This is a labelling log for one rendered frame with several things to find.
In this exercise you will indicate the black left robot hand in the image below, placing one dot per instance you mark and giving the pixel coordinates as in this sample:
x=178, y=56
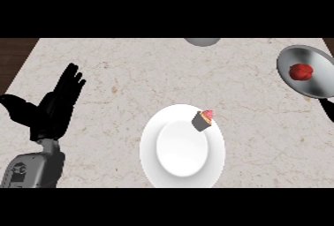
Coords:
x=52, y=111

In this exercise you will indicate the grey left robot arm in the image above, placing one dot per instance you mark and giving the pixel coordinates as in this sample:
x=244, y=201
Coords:
x=33, y=169

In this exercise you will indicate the white round plate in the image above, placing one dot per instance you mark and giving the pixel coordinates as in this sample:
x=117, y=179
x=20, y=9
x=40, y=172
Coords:
x=182, y=147

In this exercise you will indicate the pink frosted cupcake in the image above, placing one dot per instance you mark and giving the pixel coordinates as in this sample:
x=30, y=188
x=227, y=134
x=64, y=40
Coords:
x=203, y=120

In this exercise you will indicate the grey round bowl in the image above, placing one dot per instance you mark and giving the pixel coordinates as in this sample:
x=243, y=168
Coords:
x=201, y=41

